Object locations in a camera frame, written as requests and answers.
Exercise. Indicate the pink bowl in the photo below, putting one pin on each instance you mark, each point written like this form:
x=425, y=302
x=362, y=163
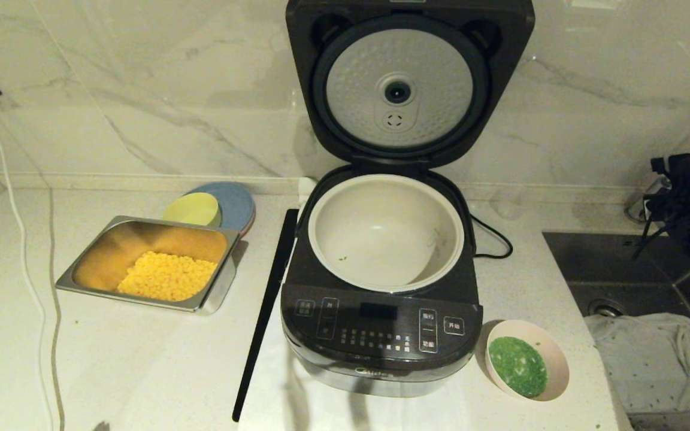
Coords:
x=554, y=353

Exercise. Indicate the green grains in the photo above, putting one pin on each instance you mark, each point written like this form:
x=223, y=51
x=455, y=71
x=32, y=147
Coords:
x=518, y=368

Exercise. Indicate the black rice cooker lid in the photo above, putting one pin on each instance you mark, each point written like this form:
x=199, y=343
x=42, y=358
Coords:
x=315, y=72

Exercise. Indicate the white inner pot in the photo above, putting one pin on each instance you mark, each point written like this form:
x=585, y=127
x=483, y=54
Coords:
x=381, y=239

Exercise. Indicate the black rice cooker body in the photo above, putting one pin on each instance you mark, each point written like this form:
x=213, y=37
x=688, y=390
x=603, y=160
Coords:
x=381, y=335

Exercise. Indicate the round metal sink drain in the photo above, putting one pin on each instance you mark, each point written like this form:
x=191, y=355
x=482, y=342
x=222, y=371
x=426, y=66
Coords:
x=604, y=308

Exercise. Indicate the white cloth with green specks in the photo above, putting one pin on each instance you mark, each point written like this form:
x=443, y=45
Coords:
x=644, y=365

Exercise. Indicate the long black flat strip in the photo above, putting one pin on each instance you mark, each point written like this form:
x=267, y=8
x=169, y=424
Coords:
x=264, y=317

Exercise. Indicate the blue plate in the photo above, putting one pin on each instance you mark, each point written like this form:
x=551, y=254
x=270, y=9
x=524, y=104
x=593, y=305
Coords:
x=237, y=206

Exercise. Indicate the yellow-green small dish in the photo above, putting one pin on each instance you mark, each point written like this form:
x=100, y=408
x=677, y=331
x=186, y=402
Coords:
x=192, y=209

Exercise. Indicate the yellow corn kernels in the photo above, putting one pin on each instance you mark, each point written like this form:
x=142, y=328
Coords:
x=168, y=276

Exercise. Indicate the stainless steel tray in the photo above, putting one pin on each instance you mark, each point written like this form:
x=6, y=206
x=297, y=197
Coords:
x=111, y=251

